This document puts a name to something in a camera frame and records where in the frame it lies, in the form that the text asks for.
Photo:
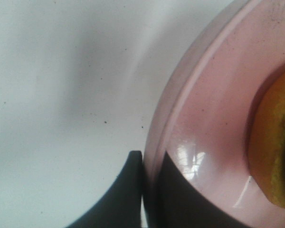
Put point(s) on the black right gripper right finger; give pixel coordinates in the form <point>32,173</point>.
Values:
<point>179,205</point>

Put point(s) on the burger with lettuce and cheese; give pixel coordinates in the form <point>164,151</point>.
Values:
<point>266,148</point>

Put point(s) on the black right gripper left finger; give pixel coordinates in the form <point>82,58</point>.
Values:
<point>120,206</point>

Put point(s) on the pink round plate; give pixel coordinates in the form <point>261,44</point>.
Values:
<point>206,110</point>

